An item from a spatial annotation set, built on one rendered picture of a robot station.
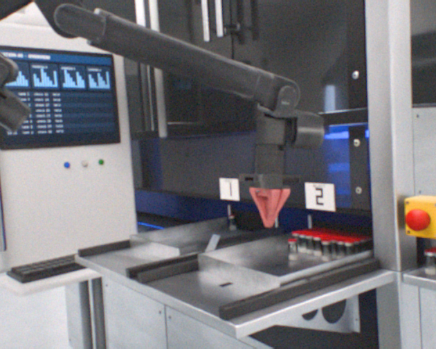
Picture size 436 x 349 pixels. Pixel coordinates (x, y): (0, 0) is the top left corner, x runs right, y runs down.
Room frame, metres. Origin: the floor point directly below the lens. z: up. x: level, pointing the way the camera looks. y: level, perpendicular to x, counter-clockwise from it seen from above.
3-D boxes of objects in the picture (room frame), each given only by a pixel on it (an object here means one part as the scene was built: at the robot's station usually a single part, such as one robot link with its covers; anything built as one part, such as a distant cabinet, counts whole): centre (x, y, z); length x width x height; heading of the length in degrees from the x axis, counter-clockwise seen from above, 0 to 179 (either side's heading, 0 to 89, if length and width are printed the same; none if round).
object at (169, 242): (1.33, 0.05, 0.90); 0.34 x 0.26 x 0.04; 126
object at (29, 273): (1.49, 0.44, 0.82); 0.40 x 0.14 x 0.02; 130
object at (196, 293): (1.15, 0.00, 0.87); 0.70 x 0.48 x 0.02; 36
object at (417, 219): (0.90, -0.36, 1.00); 0.04 x 0.04 x 0.04; 36
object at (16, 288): (1.51, 0.46, 0.79); 0.45 x 0.28 x 0.03; 130
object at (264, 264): (1.06, -0.16, 0.90); 0.34 x 0.26 x 0.04; 126
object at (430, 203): (0.92, -0.40, 1.00); 0.08 x 0.07 x 0.07; 126
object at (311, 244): (1.11, -0.23, 0.91); 0.18 x 0.02 x 0.05; 36
